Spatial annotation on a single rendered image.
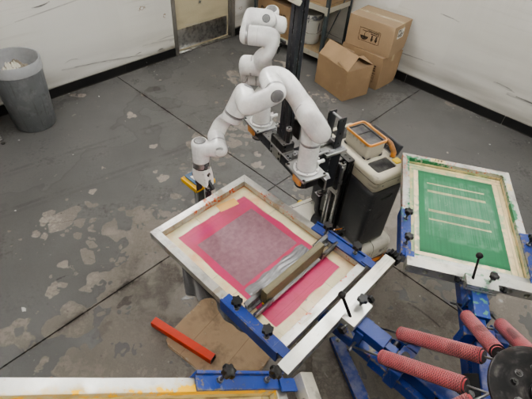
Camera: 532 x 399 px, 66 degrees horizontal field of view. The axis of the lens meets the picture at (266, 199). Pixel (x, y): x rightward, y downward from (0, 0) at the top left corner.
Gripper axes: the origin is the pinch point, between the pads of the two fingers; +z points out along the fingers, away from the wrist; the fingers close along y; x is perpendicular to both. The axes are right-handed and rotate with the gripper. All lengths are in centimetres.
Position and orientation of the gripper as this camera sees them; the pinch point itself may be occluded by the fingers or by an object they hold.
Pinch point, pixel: (203, 190)
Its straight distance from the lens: 193.0
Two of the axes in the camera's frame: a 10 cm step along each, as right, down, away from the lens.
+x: -7.0, 4.8, -5.3
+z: -0.4, 7.1, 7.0
